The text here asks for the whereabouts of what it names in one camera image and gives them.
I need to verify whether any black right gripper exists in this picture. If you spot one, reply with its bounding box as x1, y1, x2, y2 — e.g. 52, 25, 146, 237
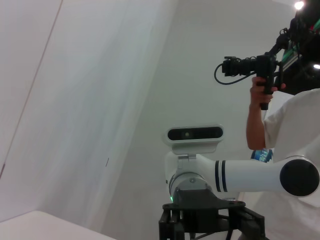
158, 186, 266, 240

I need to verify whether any black handheld video camera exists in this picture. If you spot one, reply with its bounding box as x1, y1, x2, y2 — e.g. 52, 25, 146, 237
214, 56, 285, 111

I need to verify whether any person hand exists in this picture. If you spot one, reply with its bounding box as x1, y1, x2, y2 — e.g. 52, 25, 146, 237
249, 75, 287, 110

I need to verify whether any blue labelled bottle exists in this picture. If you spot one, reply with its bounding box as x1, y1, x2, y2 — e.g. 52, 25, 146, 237
250, 148, 275, 164

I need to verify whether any person in white shirt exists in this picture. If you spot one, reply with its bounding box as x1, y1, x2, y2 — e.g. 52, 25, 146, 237
238, 87, 320, 240

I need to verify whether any white robot head camera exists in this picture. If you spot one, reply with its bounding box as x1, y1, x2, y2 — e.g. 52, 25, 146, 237
163, 124, 224, 161

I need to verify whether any black camera cable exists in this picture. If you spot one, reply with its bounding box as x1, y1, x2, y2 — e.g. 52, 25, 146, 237
213, 62, 257, 86

